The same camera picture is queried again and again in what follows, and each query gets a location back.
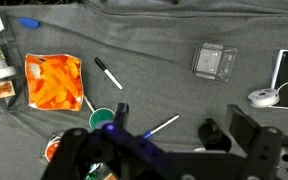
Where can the clear plastic organizer tray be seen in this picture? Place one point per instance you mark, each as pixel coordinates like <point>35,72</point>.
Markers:
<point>13,96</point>

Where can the black mug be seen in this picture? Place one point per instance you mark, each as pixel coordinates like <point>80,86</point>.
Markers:
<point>212,137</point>

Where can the blue tipped silver pen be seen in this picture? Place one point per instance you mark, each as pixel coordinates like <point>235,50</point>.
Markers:
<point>151,132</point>

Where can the round orange label tin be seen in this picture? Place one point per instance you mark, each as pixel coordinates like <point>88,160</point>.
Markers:
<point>49,150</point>

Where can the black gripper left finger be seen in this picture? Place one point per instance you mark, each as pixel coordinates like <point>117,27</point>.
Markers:
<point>66,163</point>

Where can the orange snack bag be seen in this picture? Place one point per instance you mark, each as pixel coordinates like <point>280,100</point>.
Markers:
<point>54,82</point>

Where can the white tape spool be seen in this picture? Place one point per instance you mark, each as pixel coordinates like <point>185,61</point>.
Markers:
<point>264,98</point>

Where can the black and white marker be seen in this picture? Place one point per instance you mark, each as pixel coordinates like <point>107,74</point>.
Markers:
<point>103,67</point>

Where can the green cup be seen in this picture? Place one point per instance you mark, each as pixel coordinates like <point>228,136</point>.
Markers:
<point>100,115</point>

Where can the small clear plastic container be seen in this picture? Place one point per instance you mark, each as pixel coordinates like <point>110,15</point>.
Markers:
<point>213,61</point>

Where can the blue marker cap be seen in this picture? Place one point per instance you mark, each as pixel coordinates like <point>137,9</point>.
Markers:
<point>29,23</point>

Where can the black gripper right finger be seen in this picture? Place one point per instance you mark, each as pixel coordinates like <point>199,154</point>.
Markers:
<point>261,144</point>

